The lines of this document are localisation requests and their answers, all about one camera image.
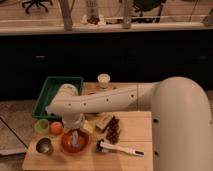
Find red bowl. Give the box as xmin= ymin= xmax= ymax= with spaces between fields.
xmin=60 ymin=129 xmax=91 ymax=155

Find metal cup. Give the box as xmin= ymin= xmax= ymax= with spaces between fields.
xmin=36 ymin=138 xmax=54 ymax=155

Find green plastic tray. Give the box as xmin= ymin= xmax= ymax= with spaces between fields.
xmin=32 ymin=76 xmax=83 ymax=120

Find yellow sponge piece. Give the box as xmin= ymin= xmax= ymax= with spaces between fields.
xmin=83 ymin=120 xmax=94 ymax=134

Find wooden post left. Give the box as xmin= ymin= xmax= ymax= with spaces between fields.
xmin=59 ymin=0 xmax=72 ymax=31

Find white towel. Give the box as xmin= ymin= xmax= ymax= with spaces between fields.
xmin=72 ymin=130 xmax=81 ymax=148

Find wooden post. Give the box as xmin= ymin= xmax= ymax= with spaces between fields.
xmin=122 ymin=0 xmax=133 ymax=29
xmin=59 ymin=0 xmax=72 ymax=31

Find orange ball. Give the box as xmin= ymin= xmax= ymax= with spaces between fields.
xmin=50 ymin=122 xmax=63 ymax=135

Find dark office chair right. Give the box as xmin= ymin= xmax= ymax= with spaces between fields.
xmin=133 ymin=0 xmax=167 ymax=23

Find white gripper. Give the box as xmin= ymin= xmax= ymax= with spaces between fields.
xmin=62 ymin=114 xmax=85 ymax=131

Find dark chocolate pieces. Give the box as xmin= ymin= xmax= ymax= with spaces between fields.
xmin=106 ymin=118 xmax=120 ymax=144

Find white cup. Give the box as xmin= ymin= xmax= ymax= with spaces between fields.
xmin=97 ymin=73 xmax=110 ymax=89

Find white handled brush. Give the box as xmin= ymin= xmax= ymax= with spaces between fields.
xmin=96 ymin=140 xmax=144 ymax=157

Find black office chair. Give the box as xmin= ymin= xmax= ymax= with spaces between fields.
xmin=21 ymin=0 xmax=53 ymax=14

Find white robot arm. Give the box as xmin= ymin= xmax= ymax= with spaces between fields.
xmin=46 ymin=77 xmax=213 ymax=171

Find green cup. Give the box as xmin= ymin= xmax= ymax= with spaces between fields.
xmin=34 ymin=119 xmax=49 ymax=135

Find wooden post right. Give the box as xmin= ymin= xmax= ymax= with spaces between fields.
xmin=122 ymin=0 xmax=133 ymax=29

